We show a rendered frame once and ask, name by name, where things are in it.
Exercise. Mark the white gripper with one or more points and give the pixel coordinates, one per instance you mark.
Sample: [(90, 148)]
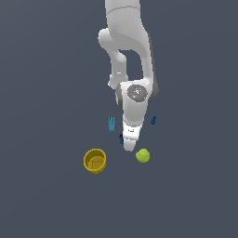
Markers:
[(131, 130)]

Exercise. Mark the yellow cup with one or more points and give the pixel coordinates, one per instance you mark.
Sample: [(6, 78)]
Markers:
[(95, 160)]

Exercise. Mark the teal rectangular block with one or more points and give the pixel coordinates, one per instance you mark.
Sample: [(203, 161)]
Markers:
[(111, 123)]

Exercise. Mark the small dark blue object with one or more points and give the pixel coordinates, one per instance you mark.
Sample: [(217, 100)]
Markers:
[(153, 120)]

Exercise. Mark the dark blue clamp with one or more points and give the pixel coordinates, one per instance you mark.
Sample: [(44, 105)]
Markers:
[(121, 138)]

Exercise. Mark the green ball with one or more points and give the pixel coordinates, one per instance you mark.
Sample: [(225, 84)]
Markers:
[(142, 155)]

